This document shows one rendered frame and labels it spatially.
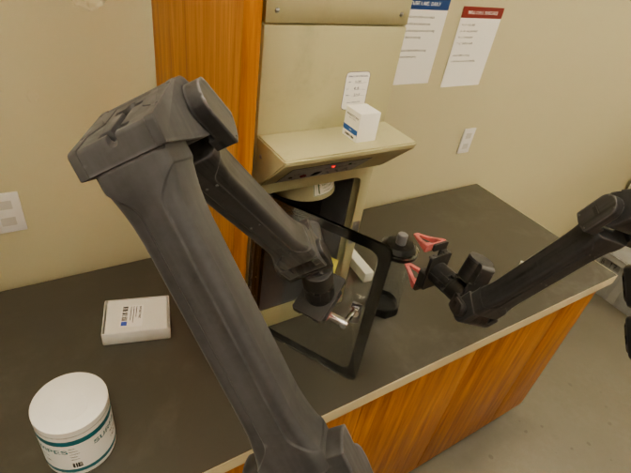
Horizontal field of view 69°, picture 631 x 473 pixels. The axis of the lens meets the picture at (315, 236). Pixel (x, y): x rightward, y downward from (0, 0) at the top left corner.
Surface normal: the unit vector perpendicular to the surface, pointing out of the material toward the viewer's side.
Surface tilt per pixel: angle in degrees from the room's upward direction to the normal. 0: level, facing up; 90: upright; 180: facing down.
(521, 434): 0
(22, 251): 90
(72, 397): 0
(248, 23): 90
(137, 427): 0
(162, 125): 58
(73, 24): 90
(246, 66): 90
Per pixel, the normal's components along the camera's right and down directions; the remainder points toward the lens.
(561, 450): 0.14, -0.80
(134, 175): -0.08, 0.26
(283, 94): 0.51, 0.56
